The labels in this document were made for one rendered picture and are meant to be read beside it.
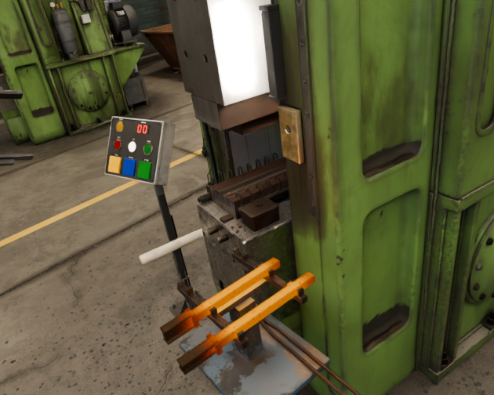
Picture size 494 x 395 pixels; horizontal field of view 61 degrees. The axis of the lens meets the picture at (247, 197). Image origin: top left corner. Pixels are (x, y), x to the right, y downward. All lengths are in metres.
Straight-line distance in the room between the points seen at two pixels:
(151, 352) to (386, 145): 1.66
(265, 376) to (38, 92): 5.42
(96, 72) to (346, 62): 5.37
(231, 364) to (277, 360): 0.14
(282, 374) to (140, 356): 1.26
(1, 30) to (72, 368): 4.51
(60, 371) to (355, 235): 1.80
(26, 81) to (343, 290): 5.35
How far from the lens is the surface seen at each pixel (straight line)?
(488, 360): 2.38
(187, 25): 1.47
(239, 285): 1.21
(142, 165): 1.94
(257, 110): 1.49
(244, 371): 1.36
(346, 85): 1.17
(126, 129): 2.05
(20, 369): 2.76
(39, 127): 6.29
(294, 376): 1.33
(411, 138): 1.51
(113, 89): 6.37
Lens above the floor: 1.75
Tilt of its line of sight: 29 degrees down
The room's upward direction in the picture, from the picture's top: 9 degrees counter-clockwise
